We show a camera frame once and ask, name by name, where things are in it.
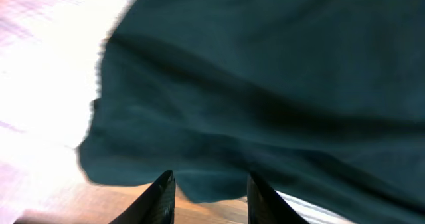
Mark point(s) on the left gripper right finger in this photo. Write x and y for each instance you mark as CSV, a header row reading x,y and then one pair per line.
x,y
265,206

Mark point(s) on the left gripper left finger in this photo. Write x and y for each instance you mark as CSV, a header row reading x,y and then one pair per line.
x,y
156,205

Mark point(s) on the black polo shirt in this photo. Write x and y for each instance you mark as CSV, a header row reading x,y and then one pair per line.
x,y
323,98

